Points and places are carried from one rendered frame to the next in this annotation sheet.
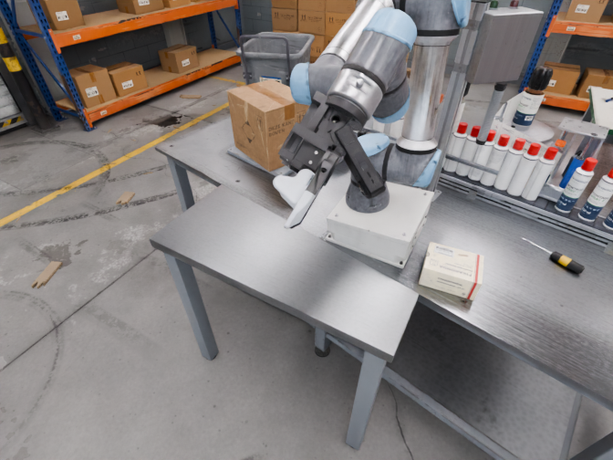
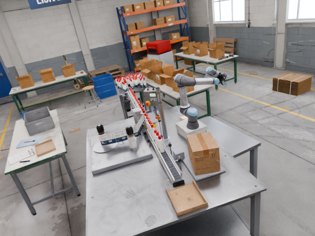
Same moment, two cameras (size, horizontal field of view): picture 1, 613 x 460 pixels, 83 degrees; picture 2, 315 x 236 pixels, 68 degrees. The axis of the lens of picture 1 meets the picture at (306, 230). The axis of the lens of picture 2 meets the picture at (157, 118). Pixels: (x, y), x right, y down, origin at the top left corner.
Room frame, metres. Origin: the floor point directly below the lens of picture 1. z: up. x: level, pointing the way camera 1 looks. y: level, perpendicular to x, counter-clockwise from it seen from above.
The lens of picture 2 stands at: (3.21, 1.05, 2.33)
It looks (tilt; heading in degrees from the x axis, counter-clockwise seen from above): 25 degrees down; 219
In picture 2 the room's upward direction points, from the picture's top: 10 degrees counter-clockwise
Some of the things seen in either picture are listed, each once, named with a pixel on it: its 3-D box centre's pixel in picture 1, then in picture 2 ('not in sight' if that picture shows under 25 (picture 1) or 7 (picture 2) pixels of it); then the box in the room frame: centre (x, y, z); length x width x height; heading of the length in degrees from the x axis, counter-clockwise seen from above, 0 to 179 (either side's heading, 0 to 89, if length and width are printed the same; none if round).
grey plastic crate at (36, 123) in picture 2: not in sight; (39, 120); (1.53, -2.84, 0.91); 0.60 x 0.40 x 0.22; 64
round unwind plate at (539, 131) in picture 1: (519, 128); (105, 145); (1.67, -1.08, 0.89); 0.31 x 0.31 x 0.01
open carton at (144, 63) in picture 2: not in sight; (146, 67); (-1.39, -2.69, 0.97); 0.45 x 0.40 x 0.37; 152
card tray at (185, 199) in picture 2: not in sight; (185, 196); (1.96, 0.20, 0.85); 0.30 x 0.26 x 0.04; 50
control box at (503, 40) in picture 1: (495, 46); (152, 97); (1.19, -0.59, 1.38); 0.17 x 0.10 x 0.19; 105
